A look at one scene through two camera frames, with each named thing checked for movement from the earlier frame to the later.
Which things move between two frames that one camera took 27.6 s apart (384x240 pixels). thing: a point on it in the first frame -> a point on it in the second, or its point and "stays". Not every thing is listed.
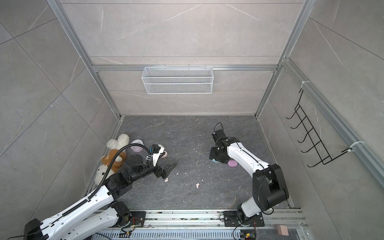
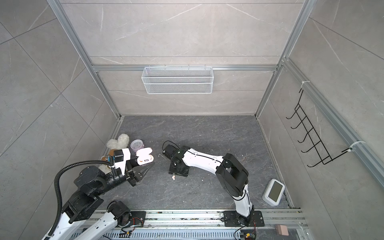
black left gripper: x=159 y=173 -> x=131 y=174
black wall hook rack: x=305 y=125 stays
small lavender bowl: x=137 y=148 stays
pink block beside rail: x=283 y=230 stays
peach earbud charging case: x=164 y=155 -> x=144 y=156
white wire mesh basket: x=176 y=80 stays
